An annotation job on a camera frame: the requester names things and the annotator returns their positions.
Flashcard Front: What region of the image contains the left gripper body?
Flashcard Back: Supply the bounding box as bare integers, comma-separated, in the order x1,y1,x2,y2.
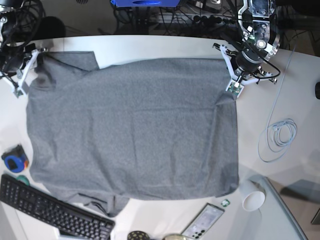
213,42,278,98

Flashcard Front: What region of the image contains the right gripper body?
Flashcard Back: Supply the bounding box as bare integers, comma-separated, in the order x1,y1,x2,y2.
0,43,48,98

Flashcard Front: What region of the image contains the grey t-shirt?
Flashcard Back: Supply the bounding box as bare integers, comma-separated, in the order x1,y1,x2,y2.
26,52,239,217

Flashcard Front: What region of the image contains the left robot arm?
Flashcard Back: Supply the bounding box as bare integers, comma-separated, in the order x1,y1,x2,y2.
213,0,281,98

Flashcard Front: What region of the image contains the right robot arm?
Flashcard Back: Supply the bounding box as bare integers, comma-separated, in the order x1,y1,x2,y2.
0,0,46,98

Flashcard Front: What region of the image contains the black round object at edge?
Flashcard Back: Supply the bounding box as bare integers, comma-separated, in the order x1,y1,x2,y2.
314,82,320,100

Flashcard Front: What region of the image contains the blue orange tape measure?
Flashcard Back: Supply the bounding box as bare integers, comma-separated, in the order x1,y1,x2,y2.
1,144,29,174

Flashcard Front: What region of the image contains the green round object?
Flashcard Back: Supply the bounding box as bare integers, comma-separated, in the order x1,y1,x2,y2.
16,175,30,186

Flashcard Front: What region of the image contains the blue box with hole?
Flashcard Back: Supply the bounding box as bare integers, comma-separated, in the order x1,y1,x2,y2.
110,0,180,8

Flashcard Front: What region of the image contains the white paper cup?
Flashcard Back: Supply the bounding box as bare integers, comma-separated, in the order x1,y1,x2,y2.
238,180,266,212

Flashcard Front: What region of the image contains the small green white chip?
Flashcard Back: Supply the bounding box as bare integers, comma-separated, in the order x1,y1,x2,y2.
221,199,231,207

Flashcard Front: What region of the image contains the glass side table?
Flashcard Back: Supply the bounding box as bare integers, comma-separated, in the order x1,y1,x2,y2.
244,175,320,240

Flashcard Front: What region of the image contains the smartphone in clear case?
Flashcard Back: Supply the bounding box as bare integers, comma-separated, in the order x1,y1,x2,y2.
181,203,225,240

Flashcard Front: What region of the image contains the black computer keyboard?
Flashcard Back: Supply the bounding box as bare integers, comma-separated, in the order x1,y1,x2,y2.
0,174,115,240

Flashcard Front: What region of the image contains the gold rimmed round tin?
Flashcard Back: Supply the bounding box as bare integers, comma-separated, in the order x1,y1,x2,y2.
162,233,187,240

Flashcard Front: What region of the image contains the black gold dotted round object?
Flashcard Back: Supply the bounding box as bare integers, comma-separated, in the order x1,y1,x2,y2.
127,230,150,240

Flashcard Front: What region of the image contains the white coiled cable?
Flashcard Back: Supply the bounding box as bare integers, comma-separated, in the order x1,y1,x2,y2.
257,39,298,164

